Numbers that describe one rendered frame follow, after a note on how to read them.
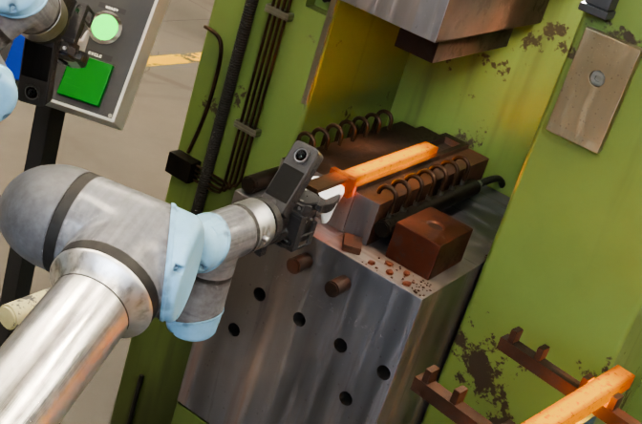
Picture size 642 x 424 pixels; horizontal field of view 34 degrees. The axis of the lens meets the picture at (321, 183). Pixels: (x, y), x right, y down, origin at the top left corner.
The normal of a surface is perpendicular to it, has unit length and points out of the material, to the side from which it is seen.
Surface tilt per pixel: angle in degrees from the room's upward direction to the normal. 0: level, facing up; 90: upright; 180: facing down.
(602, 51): 90
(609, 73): 90
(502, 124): 90
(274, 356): 90
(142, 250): 34
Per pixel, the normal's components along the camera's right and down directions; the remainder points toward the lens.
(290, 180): -0.33, -0.32
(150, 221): 0.18, -0.69
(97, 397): 0.27, -0.88
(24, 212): -0.51, -0.12
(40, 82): -0.14, 0.37
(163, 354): -0.55, 0.20
